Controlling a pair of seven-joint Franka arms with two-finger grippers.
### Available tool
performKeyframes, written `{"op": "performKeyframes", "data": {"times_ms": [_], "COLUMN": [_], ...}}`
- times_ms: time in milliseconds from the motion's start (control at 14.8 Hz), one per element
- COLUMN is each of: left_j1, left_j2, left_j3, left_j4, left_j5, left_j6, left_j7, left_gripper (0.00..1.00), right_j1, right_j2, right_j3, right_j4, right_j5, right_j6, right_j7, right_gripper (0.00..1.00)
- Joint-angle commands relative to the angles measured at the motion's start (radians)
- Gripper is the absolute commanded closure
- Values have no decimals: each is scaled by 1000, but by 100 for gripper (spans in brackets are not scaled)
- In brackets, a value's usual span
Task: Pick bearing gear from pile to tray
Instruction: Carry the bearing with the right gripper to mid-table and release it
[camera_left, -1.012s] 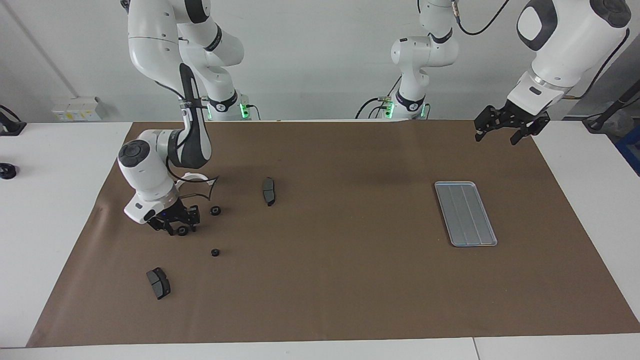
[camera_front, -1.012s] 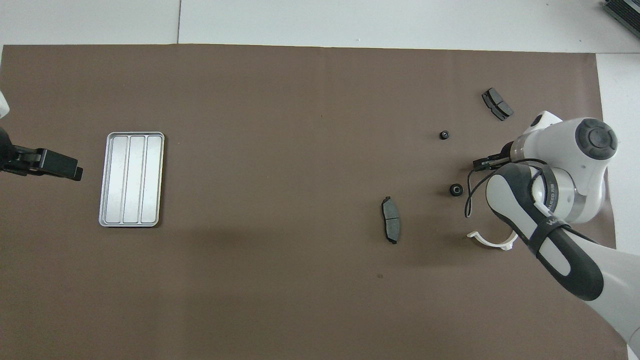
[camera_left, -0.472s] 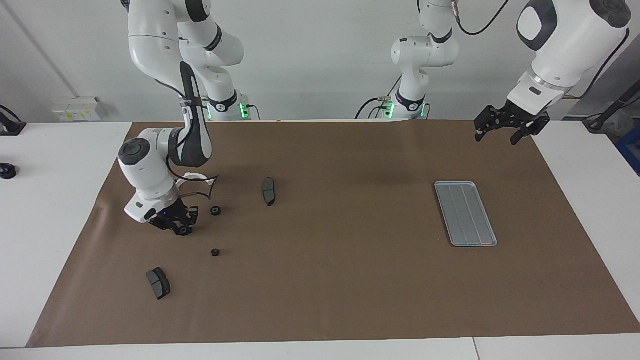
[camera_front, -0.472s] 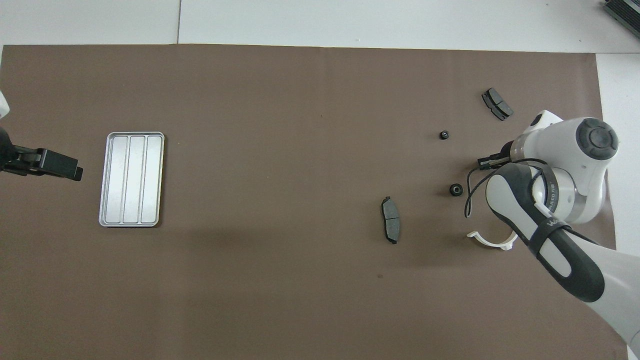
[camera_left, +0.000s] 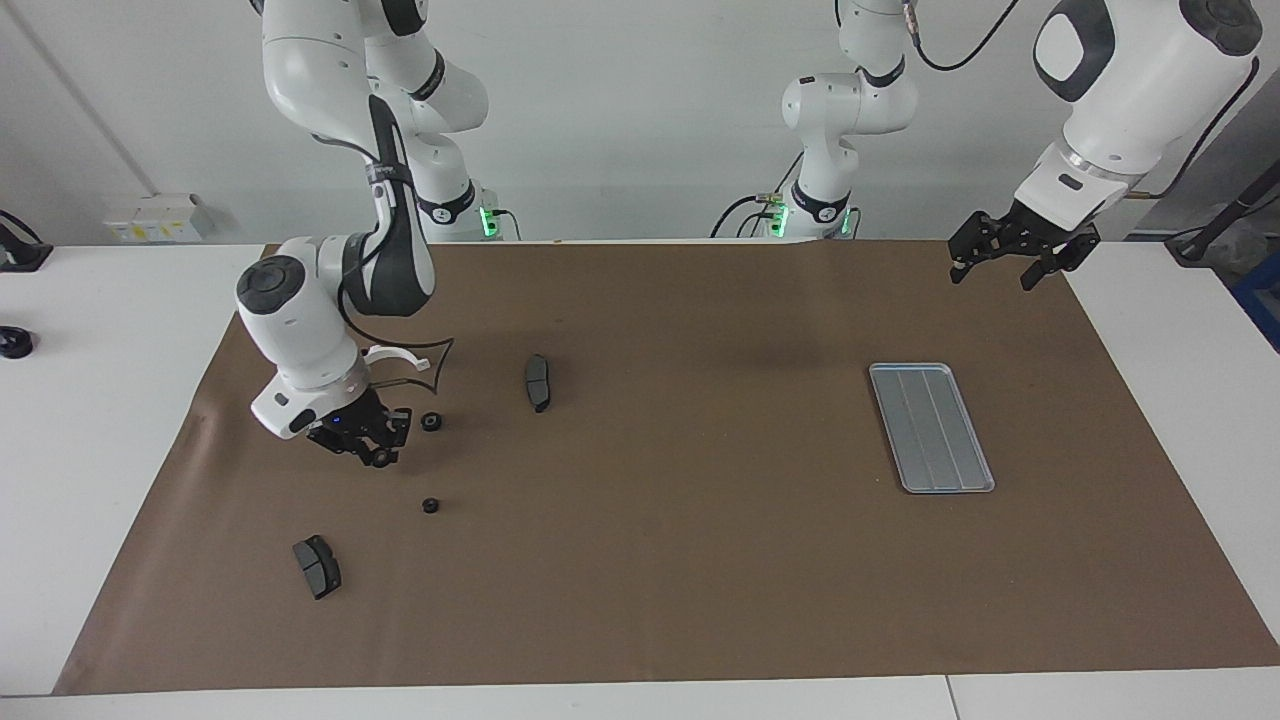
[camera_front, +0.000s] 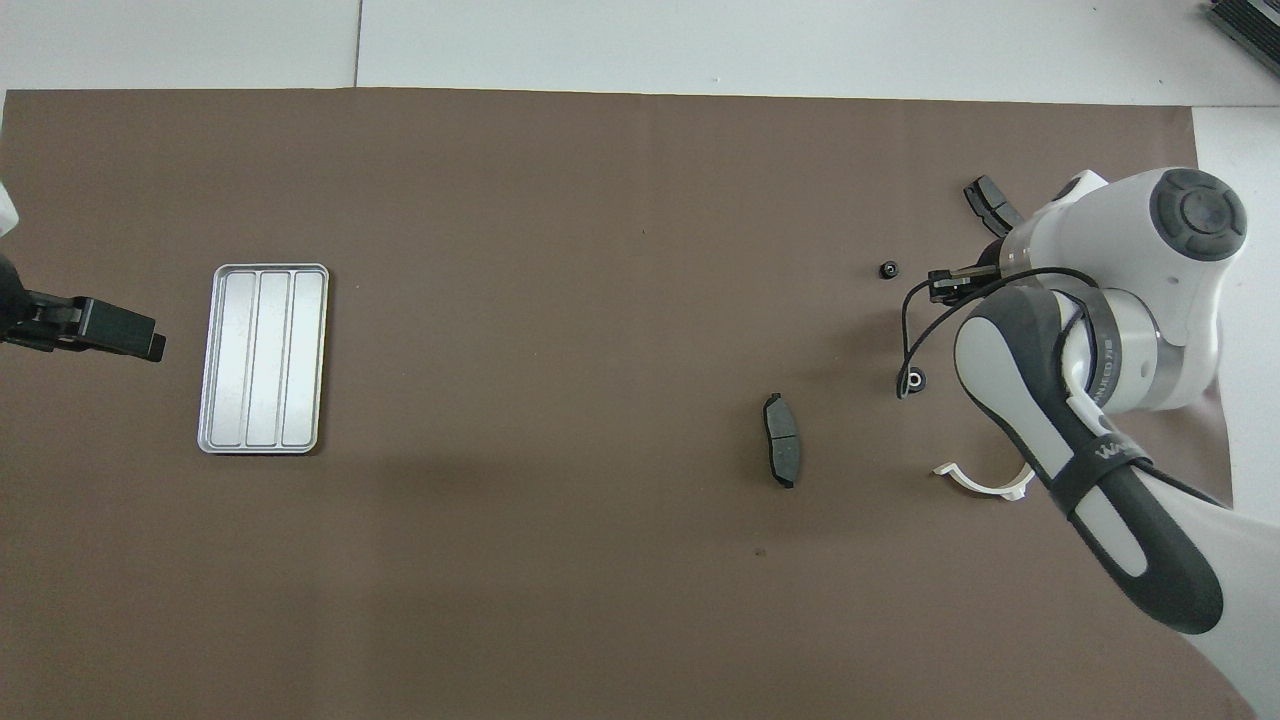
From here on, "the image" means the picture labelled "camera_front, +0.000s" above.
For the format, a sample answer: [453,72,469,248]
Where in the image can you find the dark grey brake pad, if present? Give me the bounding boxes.
[762,392,803,490]
[963,175,1026,238]

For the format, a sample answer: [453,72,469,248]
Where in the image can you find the brown paper table mat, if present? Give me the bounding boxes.
[0,88,1259,720]

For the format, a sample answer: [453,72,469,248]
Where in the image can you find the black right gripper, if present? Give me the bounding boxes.
[928,258,1005,304]

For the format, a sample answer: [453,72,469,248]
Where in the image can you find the grey ribbed metal device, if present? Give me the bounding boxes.
[1205,0,1280,53]

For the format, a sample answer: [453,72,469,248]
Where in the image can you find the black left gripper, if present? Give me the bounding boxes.
[0,255,167,363]

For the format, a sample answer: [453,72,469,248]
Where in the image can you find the silver ribbed metal tray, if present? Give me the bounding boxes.
[197,263,331,456]

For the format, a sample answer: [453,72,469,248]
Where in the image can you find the white plastic half-ring clamp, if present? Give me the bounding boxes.
[932,458,1037,501]

